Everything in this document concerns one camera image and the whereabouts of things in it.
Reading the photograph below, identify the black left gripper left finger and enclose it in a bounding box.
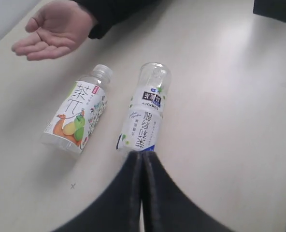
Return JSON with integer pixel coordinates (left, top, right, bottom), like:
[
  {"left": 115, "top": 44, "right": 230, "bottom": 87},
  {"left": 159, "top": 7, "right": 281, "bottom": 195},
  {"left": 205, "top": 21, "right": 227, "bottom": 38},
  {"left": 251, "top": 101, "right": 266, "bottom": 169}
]
[{"left": 55, "top": 152, "right": 143, "bottom": 232}]

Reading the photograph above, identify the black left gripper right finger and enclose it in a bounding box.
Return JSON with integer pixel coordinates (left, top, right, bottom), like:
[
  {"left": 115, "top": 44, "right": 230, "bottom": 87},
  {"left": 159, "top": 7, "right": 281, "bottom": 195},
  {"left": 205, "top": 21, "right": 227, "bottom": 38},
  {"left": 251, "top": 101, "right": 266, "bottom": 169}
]
[{"left": 141, "top": 152, "right": 231, "bottom": 232}]

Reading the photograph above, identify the jasmine oolong clear bottle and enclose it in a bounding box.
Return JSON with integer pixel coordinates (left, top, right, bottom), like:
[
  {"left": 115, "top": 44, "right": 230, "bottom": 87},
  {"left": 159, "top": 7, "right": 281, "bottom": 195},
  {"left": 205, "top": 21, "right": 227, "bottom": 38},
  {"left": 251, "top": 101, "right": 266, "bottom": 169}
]
[{"left": 116, "top": 62, "right": 172, "bottom": 153}]

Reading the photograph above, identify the black sleeved forearm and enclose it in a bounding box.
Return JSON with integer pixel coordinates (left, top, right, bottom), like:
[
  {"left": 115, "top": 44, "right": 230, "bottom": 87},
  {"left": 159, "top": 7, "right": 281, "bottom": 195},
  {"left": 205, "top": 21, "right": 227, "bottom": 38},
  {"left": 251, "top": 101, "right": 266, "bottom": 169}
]
[{"left": 76, "top": 0, "right": 158, "bottom": 39}]

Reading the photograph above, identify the orange pear label tea bottle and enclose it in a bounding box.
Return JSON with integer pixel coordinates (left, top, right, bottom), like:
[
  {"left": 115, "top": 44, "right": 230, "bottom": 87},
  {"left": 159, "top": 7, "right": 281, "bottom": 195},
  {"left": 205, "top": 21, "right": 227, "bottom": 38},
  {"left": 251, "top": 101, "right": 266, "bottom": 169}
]
[{"left": 41, "top": 64, "right": 113, "bottom": 155}]

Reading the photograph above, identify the bare open human hand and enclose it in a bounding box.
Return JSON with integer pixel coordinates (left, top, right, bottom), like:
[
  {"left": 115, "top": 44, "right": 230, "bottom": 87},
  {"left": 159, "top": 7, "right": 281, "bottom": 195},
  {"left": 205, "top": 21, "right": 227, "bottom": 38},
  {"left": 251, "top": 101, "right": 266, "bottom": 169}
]
[{"left": 12, "top": 0, "right": 98, "bottom": 61}]

